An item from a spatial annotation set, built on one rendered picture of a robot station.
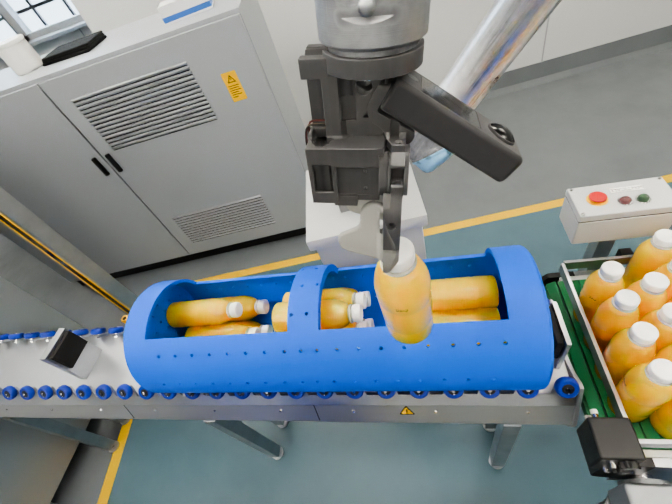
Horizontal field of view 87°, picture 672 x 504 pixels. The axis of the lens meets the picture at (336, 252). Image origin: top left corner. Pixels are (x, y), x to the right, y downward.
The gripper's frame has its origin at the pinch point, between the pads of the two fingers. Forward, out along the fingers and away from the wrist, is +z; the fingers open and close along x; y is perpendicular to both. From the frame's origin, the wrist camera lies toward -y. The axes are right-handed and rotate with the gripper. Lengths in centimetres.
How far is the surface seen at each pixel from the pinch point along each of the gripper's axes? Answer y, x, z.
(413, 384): -4.6, -4.1, 39.9
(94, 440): 149, -13, 160
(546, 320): -25.1, -10.3, 24.7
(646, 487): -50, 3, 58
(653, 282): -50, -26, 31
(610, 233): -51, -45, 35
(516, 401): -28, -9, 54
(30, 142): 201, -125, 52
